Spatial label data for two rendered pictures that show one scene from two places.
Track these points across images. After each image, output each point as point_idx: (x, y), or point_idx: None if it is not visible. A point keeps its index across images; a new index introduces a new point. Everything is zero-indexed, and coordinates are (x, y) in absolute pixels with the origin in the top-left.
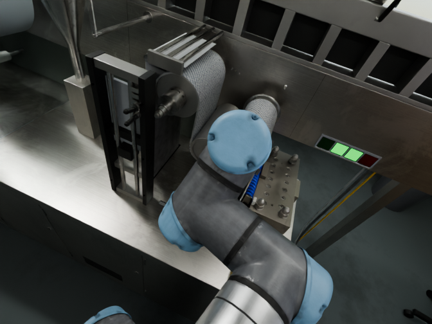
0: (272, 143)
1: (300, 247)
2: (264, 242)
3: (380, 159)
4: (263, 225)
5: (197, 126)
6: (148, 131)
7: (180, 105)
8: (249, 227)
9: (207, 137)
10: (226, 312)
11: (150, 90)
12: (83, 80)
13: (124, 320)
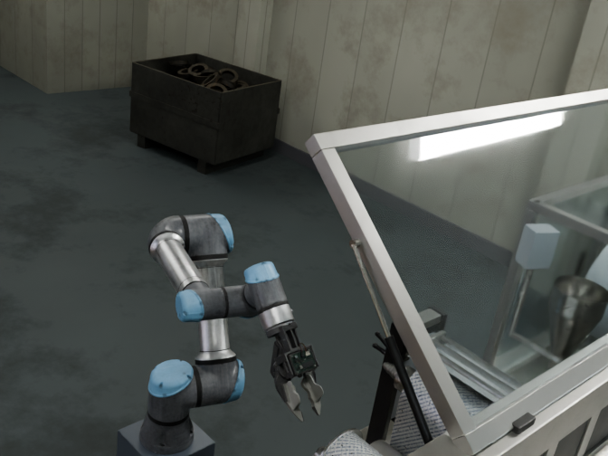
0: (283, 354)
1: (203, 304)
2: (214, 289)
3: None
4: (221, 292)
5: (402, 441)
6: (383, 378)
7: (400, 382)
8: (223, 288)
9: (379, 442)
10: (201, 276)
11: (394, 338)
12: None
13: (230, 381)
